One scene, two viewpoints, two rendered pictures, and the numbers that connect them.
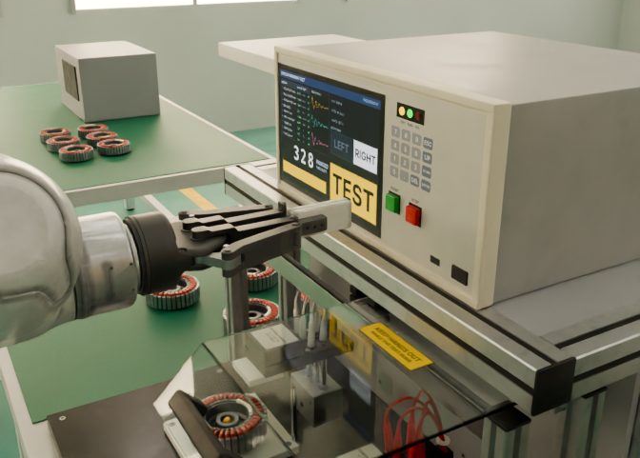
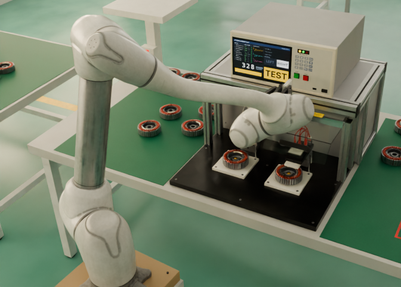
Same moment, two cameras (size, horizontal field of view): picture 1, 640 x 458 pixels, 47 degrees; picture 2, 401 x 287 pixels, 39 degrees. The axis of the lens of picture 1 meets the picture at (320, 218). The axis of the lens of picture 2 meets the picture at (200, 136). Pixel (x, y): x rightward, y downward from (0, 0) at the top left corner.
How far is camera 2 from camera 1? 1.60 m
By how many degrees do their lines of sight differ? 28
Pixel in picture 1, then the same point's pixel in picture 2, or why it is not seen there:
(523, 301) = (338, 92)
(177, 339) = (172, 144)
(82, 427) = (185, 178)
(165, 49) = not seen: outside the picture
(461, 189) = (324, 70)
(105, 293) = not seen: hidden behind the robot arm
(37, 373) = (139, 172)
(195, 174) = (70, 71)
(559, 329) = (351, 97)
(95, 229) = not seen: hidden behind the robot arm
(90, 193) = (29, 97)
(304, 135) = (248, 59)
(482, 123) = (331, 53)
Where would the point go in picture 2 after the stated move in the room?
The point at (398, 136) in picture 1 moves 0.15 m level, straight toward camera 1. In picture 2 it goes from (298, 58) to (320, 73)
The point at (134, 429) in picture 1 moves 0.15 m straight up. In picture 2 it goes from (203, 173) to (201, 143)
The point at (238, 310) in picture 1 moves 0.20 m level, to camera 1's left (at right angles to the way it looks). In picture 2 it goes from (210, 124) to (170, 137)
